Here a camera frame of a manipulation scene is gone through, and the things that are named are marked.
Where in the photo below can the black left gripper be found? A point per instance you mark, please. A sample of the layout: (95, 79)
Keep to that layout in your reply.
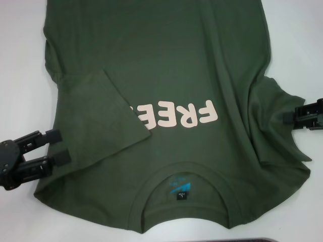
(9, 165)

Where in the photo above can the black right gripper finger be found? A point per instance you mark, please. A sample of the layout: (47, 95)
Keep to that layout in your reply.
(310, 109)
(289, 118)

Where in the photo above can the dark green FREE t-shirt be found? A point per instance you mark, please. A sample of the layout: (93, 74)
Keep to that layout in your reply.
(161, 63)

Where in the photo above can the dark flat device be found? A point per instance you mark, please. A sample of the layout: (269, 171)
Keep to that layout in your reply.
(252, 240)

